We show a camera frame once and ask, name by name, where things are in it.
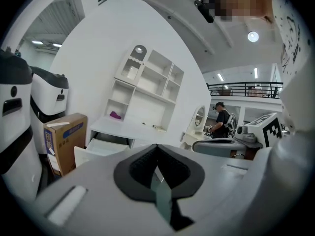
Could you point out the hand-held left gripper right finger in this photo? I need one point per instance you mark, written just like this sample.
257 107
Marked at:
221 188

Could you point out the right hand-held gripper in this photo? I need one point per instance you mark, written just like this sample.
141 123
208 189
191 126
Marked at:
258 131

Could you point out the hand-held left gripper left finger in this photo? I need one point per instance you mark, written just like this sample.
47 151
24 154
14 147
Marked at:
98 193

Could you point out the small white drawer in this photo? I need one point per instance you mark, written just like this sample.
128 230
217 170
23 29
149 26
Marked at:
105 147

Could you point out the white desk with shelf hutch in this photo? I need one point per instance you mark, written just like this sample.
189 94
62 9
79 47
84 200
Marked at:
152 107

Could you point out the beige flat box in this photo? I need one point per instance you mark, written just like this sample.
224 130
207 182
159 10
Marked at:
159 128

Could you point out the brown cardboard box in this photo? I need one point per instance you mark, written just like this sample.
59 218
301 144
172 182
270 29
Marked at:
69 141

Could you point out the long ceiling light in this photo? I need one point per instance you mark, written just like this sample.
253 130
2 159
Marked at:
37 42
256 73
57 45
220 77

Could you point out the purple cloth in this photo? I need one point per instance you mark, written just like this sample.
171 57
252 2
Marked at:
115 115

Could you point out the round ceiling lamp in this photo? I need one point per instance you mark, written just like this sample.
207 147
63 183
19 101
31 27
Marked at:
253 36

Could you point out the black head-mounted camera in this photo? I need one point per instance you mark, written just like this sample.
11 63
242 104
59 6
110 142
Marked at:
205 10

